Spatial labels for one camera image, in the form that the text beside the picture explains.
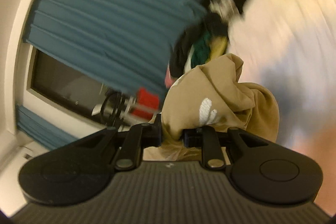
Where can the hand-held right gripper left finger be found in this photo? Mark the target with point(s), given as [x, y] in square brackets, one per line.
[157, 132]

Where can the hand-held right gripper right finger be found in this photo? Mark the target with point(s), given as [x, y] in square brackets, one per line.
[188, 139]

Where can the tan shirt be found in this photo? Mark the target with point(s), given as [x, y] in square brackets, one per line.
[210, 87]

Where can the pile of clothes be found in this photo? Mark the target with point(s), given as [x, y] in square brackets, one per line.
[202, 48]

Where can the red fabric bag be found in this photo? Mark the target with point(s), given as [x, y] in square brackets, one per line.
[147, 100]

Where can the garment steamer stand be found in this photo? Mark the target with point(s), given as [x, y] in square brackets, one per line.
[113, 108]

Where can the dark window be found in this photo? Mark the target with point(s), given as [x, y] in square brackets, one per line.
[60, 82]

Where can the narrow blue curtain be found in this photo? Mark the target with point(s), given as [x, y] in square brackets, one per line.
[39, 127]

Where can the wide blue curtain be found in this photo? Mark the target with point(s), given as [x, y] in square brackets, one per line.
[105, 16]

